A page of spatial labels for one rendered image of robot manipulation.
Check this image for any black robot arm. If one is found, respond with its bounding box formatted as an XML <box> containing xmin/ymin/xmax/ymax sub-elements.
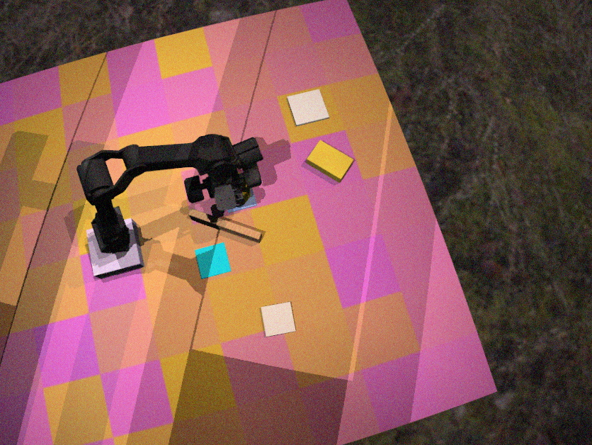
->
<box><xmin>76</xmin><ymin>134</ymin><xmax>263</xmax><ymax>253</ymax></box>

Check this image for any yellow rectangular block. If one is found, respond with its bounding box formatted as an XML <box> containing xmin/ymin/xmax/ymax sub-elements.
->
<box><xmin>307</xmin><ymin>140</ymin><xmax>353</xmax><ymax>183</ymax></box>

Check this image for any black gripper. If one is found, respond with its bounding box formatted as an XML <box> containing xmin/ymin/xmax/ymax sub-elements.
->
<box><xmin>184</xmin><ymin>162</ymin><xmax>262</xmax><ymax>203</ymax></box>

